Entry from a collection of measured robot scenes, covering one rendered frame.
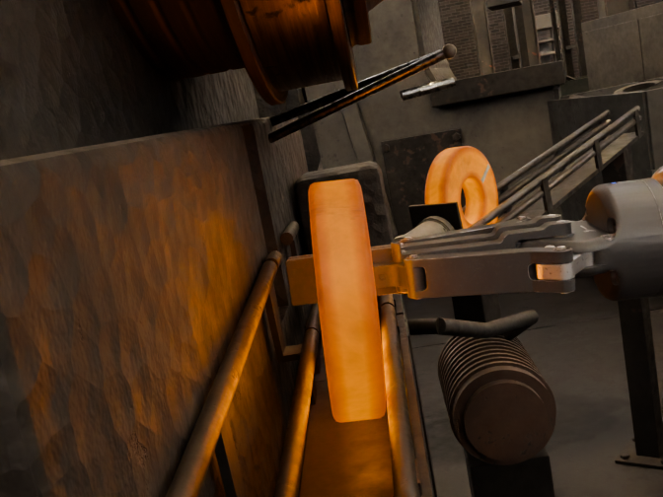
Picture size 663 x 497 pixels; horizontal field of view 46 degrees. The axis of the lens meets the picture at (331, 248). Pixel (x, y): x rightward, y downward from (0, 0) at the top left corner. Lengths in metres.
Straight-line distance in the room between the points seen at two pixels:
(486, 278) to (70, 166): 0.27
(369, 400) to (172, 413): 0.16
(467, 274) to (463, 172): 0.65
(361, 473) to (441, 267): 0.14
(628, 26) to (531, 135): 1.84
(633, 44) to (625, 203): 4.50
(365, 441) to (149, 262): 0.24
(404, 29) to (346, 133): 0.49
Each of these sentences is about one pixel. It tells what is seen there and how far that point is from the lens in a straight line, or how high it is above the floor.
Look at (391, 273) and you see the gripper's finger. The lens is 0.49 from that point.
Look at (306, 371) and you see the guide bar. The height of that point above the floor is 0.70.
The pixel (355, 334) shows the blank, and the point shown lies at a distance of 0.44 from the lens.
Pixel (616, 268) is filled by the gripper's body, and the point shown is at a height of 0.75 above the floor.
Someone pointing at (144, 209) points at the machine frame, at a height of 0.84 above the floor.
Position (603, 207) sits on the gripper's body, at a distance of 0.51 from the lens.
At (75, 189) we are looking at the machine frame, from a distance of 0.29.
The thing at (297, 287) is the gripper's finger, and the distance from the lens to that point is 0.51.
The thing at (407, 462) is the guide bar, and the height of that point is 0.70.
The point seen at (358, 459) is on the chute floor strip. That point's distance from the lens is 0.52.
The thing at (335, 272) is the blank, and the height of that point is 0.78.
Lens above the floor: 0.87
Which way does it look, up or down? 10 degrees down
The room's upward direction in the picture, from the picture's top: 11 degrees counter-clockwise
